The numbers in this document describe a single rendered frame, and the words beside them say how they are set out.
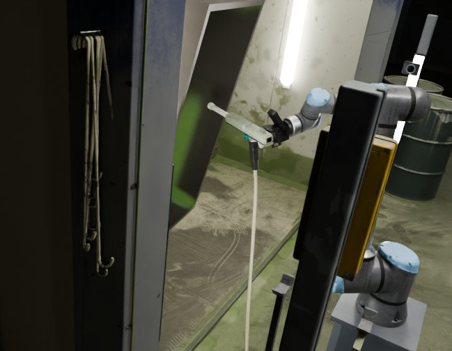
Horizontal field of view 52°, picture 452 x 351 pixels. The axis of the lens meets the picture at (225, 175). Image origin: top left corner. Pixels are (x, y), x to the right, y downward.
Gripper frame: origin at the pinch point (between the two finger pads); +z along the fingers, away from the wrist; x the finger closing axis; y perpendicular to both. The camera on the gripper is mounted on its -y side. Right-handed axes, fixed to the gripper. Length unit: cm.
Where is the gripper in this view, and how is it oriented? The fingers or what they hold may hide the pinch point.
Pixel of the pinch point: (251, 137)
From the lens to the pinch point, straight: 199.5
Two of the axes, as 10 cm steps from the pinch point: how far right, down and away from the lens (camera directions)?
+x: -5.4, -4.1, 7.3
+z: -8.4, 3.4, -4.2
